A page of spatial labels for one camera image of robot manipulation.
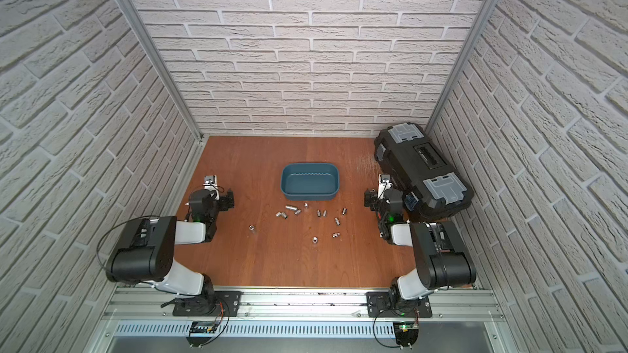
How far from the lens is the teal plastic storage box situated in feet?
3.16

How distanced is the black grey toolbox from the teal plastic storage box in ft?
0.75

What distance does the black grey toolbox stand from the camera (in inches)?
31.9
